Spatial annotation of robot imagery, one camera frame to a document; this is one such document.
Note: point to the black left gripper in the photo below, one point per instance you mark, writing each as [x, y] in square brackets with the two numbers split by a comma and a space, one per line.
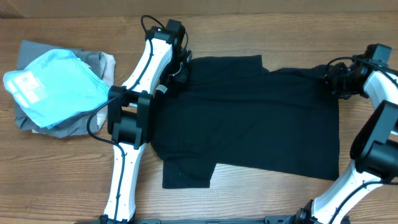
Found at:
[181, 76]

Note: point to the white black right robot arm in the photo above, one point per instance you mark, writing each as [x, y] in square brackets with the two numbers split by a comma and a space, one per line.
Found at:
[373, 155]

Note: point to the grey folded garment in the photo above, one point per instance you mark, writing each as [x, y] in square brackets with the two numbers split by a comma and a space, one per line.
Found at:
[74, 126]

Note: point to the white pink folded garment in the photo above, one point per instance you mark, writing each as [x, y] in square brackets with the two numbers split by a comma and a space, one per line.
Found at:
[108, 77]

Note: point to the black t-shirt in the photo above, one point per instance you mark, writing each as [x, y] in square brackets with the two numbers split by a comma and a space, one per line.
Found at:
[234, 111]

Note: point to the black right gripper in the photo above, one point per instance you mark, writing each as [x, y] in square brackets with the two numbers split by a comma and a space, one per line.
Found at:
[331, 81]

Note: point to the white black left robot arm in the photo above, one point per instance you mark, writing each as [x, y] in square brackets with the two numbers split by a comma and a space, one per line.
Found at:
[162, 67]

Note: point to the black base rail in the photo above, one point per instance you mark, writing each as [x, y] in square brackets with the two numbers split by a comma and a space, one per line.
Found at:
[266, 220]

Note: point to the light blue folded shirt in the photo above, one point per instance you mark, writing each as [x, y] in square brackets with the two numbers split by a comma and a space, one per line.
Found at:
[56, 86]

